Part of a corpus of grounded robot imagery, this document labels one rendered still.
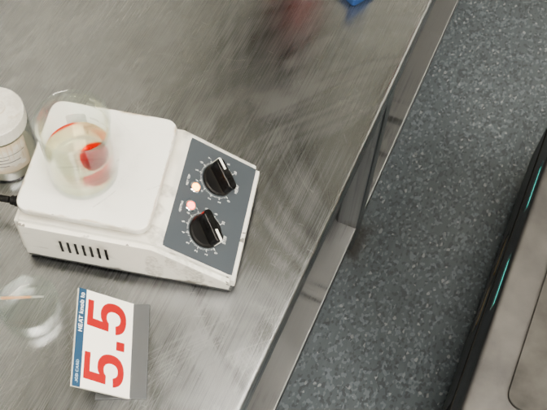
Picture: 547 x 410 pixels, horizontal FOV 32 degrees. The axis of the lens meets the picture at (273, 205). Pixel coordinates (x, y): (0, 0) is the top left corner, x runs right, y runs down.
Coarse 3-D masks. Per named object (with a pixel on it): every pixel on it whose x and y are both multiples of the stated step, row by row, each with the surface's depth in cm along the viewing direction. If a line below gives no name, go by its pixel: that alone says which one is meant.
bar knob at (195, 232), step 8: (200, 216) 85; (208, 216) 85; (192, 224) 85; (200, 224) 86; (208, 224) 85; (216, 224) 85; (192, 232) 85; (200, 232) 85; (208, 232) 85; (216, 232) 85; (200, 240) 85; (208, 240) 85; (216, 240) 84
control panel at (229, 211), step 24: (192, 144) 89; (192, 168) 88; (240, 168) 91; (192, 192) 87; (240, 192) 90; (192, 216) 86; (216, 216) 87; (240, 216) 89; (168, 240) 84; (192, 240) 85; (216, 264) 86
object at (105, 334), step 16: (96, 304) 84; (112, 304) 85; (96, 320) 83; (112, 320) 85; (96, 336) 83; (112, 336) 84; (96, 352) 82; (112, 352) 83; (96, 368) 81; (112, 368) 83; (96, 384) 81; (112, 384) 82
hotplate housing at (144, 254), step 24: (168, 168) 87; (168, 192) 86; (24, 216) 84; (168, 216) 85; (24, 240) 86; (48, 240) 85; (72, 240) 84; (96, 240) 83; (120, 240) 83; (144, 240) 83; (240, 240) 88; (96, 264) 88; (120, 264) 87; (144, 264) 86; (168, 264) 85; (192, 264) 85; (216, 288) 88
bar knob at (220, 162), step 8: (216, 160) 88; (224, 160) 88; (208, 168) 88; (216, 168) 88; (224, 168) 87; (208, 176) 88; (216, 176) 88; (224, 176) 87; (232, 176) 90; (208, 184) 88; (216, 184) 88; (224, 184) 88; (232, 184) 87; (216, 192) 88; (224, 192) 88
